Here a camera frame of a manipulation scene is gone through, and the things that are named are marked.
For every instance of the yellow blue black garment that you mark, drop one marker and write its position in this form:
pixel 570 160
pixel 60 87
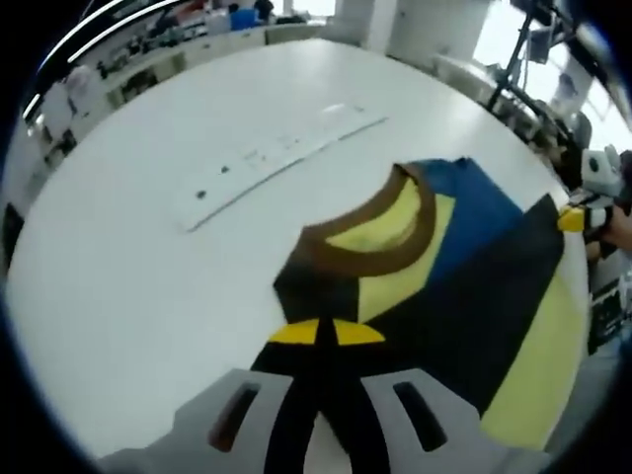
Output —
pixel 469 296

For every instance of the narrow white column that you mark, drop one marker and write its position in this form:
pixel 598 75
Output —
pixel 424 24

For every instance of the white cabinet counter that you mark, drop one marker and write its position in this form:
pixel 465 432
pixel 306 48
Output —
pixel 187 64

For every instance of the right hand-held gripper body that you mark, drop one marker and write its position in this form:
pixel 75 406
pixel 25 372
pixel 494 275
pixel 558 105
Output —
pixel 600 165

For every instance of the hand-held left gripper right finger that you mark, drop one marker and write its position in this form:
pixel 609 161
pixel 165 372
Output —
pixel 358 429

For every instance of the blue bin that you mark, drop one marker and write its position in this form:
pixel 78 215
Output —
pixel 243 20

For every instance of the person's right hand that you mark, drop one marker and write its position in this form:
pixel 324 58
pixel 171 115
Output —
pixel 623 229

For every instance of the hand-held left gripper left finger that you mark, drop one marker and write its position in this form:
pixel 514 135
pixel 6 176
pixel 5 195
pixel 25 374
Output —
pixel 291 419

